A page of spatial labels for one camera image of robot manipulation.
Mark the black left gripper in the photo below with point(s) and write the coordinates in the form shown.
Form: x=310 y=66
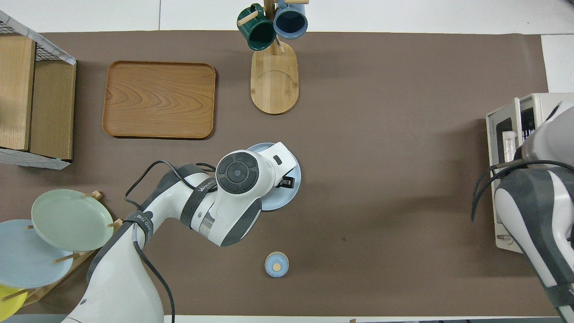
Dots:
x=287 y=182

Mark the small light blue plate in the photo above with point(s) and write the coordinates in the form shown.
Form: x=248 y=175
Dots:
x=280 y=199

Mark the white toaster oven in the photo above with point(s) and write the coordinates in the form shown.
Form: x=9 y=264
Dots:
x=506 y=134

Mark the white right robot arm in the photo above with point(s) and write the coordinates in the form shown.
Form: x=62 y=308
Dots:
x=533 y=202

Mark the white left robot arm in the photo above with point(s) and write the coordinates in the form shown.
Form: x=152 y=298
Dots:
x=215 y=197

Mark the brown table mat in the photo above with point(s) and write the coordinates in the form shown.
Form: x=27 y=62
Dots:
x=381 y=179

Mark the wooden mug tree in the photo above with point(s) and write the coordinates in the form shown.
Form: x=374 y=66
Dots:
x=274 y=85

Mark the dark green mug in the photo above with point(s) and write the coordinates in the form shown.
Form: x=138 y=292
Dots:
x=258 y=33

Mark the wooden serving tray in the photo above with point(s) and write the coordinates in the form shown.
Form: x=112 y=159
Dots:
x=159 y=98

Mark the blue mug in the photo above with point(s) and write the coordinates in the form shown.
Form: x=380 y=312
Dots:
x=290 y=20

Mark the wooden plate rack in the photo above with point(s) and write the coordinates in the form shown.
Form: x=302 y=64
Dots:
x=89 y=255

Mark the large pale green plate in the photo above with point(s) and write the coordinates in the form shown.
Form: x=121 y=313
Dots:
x=71 y=220

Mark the wooden stepped shelf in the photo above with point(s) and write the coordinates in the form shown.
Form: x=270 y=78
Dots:
x=49 y=107

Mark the large light blue plate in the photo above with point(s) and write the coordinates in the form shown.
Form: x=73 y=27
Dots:
x=27 y=264

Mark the yellow plate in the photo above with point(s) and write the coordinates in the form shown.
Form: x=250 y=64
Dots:
x=9 y=305

